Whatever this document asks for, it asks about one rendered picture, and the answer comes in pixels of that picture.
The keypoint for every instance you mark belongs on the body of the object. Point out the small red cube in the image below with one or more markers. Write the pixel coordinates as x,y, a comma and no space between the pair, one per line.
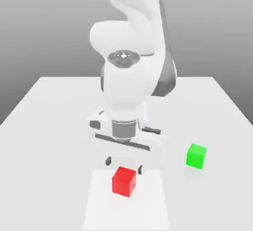
123,183

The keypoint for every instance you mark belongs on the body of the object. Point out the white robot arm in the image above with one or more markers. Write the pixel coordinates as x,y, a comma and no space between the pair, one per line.
126,88

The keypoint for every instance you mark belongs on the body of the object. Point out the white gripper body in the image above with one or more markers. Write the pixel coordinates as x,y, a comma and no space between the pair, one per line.
126,151

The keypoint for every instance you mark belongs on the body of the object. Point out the small green cube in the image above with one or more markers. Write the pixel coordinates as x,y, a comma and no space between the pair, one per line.
196,156

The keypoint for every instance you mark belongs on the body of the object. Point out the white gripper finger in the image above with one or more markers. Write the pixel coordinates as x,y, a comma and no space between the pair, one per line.
140,170
108,161

